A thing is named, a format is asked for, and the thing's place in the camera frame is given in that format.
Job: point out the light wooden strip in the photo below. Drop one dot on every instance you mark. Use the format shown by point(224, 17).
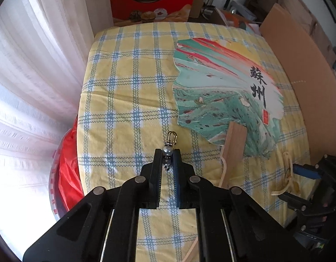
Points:
point(191, 251)

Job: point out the orange packet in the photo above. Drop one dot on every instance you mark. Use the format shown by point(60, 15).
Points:
point(236, 19)

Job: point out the pearl brooch pin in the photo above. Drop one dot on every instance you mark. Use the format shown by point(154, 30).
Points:
point(167, 150)

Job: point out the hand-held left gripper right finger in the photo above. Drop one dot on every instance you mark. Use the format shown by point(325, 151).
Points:
point(176, 180)

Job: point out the painted paper hand fan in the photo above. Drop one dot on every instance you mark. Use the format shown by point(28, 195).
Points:
point(211, 87)

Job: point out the round clear bin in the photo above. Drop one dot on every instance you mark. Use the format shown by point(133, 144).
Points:
point(54, 185)

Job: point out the yellow checked tablecloth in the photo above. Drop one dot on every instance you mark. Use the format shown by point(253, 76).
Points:
point(124, 101)

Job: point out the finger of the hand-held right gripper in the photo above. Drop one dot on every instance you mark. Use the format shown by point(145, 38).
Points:
point(293, 200)
point(307, 171)

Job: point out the white curtain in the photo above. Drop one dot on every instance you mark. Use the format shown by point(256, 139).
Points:
point(34, 73)

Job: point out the brown cardboard sheet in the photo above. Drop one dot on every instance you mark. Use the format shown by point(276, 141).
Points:
point(298, 60)

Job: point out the stacked cardboard boxes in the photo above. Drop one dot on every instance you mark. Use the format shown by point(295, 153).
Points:
point(307, 0)

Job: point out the red plastic bag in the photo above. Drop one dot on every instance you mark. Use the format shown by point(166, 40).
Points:
point(71, 169)

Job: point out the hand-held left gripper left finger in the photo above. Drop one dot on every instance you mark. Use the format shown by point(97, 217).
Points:
point(154, 182)

